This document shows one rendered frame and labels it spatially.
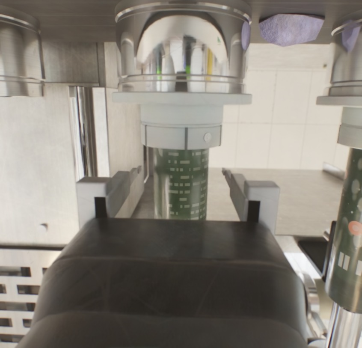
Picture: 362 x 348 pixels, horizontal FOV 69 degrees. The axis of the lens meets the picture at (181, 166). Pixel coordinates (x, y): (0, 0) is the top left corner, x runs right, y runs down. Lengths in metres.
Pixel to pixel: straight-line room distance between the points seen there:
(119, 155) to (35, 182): 0.07
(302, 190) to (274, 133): 1.31
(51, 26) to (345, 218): 0.20
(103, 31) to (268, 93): 1.54
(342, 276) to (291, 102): 1.58
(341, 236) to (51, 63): 0.24
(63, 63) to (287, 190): 0.32
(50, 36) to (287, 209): 0.29
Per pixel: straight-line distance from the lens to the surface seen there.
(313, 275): 0.42
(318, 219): 0.33
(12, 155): 0.25
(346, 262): 0.19
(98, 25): 0.18
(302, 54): 0.36
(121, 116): 0.23
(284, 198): 0.38
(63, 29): 0.19
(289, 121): 1.74
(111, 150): 0.21
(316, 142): 1.82
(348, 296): 0.20
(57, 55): 0.25
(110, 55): 0.25
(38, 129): 0.23
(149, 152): 0.44
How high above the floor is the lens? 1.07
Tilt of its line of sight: 14 degrees up
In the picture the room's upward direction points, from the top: 179 degrees counter-clockwise
